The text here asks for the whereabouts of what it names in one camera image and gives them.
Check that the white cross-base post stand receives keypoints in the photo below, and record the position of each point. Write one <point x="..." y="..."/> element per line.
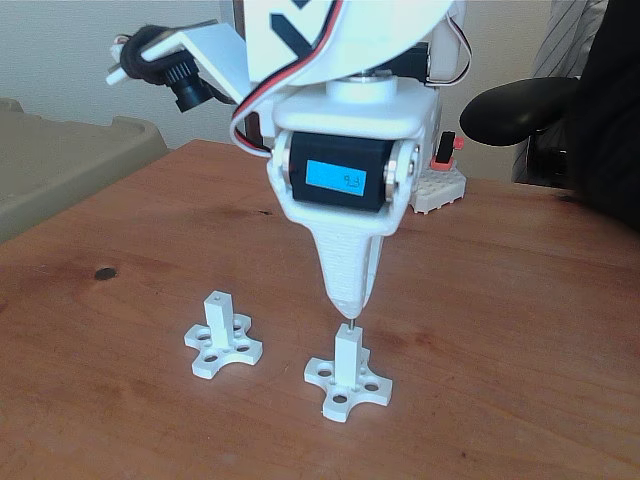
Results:
<point x="347" y="355"/>
<point x="217" y="320"/>

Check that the orange and black table clamp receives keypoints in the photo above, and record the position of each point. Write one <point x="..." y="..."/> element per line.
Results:
<point x="445" y="150"/>

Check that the black office chair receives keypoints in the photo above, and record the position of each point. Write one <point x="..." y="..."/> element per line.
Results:
<point x="510" y="112"/>

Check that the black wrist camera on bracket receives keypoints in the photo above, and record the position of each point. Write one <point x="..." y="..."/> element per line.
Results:
<point x="187" y="92"/>

